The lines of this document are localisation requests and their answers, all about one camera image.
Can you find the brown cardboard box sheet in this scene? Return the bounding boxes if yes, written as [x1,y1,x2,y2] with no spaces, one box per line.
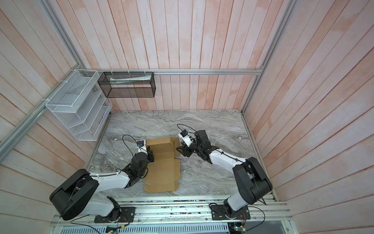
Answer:
[143,137,181,193]

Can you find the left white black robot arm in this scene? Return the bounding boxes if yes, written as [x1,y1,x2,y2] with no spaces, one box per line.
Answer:
[49,150,154,222]

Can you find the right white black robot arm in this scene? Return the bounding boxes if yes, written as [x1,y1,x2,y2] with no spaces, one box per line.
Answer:
[176,130,273,220]

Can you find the paper sheet in basket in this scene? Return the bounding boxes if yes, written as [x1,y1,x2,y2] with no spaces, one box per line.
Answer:
[109,75,152,85]

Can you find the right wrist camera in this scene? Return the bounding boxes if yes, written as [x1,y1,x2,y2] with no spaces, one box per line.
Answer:
[178,130,196,147]

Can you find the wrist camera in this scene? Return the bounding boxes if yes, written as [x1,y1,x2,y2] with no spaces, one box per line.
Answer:
[178,130,196,147]
[136,140,148,154]

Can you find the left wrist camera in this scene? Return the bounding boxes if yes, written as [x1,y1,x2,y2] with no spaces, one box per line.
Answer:
[136,140,148,154]

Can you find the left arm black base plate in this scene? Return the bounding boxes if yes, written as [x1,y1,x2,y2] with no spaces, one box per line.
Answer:
[94,207,136,223]

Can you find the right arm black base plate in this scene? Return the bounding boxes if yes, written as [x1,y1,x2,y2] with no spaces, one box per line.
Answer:
[208,203,250,221]

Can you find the black wire mesh basket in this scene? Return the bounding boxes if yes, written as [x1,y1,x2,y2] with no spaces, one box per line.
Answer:
[98,72,156,98]

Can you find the white wire mesh shelf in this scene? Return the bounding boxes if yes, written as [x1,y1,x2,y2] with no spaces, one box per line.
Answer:
[46,70,112,141]

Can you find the aluminium frame rail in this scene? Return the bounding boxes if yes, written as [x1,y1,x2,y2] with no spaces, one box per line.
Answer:
[94,68,262,75]

